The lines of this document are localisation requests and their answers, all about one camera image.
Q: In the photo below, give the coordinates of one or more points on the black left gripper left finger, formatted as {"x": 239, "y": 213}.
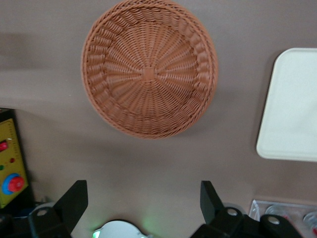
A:
{"x": 67, "y": 213}

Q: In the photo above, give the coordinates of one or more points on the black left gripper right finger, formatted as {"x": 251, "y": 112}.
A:
{"x": 223, "y": 220}

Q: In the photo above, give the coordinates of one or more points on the beige plastic tray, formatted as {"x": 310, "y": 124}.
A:
{"x": 292, "y": 104}

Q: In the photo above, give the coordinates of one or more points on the round brown wicker basket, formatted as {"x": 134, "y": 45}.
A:
{"x": 148, "y": 74}

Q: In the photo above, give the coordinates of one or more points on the clear acrylic bottle rack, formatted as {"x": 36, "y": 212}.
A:
{"x": 257, "y": 207}

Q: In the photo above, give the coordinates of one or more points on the black box with yellow panel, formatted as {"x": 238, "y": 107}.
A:
{"x": 10, "y": 148}

